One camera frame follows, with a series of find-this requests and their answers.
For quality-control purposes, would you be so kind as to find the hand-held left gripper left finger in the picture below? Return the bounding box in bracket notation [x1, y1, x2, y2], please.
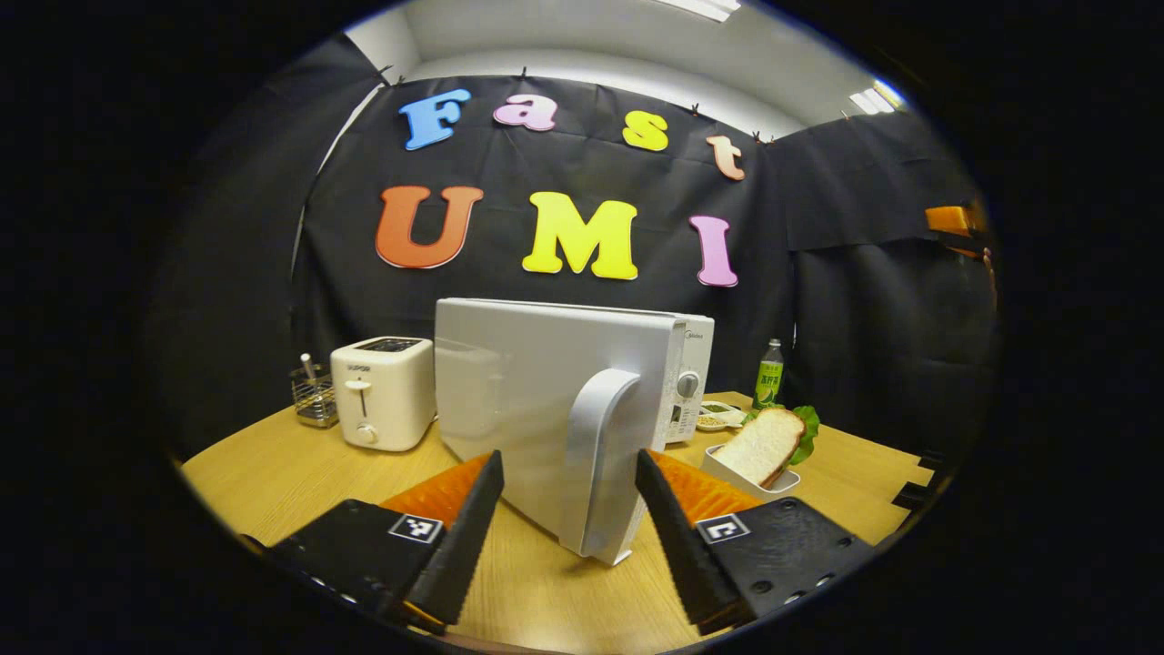
[266, 449, 507, 636]

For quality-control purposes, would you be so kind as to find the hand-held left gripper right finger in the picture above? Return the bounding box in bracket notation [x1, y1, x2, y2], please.
[634, 448, 880, 637]

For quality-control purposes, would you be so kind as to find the bread and lettuce sandwich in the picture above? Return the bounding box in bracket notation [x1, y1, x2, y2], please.
[712, 405, 821, 490]

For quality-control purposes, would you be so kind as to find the white microwave oven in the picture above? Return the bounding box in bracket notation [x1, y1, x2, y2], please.
[434, 297, 716, 567]

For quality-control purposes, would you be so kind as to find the white rectangular tray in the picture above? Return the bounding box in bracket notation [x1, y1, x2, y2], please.
[700, 444, 802, 503]

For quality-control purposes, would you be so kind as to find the white divided grain dish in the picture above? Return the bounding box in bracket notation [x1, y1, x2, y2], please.
[695, 400, 748, 433]

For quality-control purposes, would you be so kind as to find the small ceiling light panel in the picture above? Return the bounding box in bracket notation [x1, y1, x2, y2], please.
[848, 82, 908, 116]

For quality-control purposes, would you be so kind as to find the white toaster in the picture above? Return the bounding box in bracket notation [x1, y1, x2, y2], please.
[330, 336, 437, 453]

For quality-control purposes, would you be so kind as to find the green label drink bottle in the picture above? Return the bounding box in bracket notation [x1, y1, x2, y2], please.
[753, 338, 786, 410]

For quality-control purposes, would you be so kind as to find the long ceiling light panel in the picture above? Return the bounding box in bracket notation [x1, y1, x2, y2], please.
[655, 0, 742, 24]

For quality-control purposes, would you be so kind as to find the wire utensil basket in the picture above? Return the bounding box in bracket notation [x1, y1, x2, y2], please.
[291, 353, 340, 429]

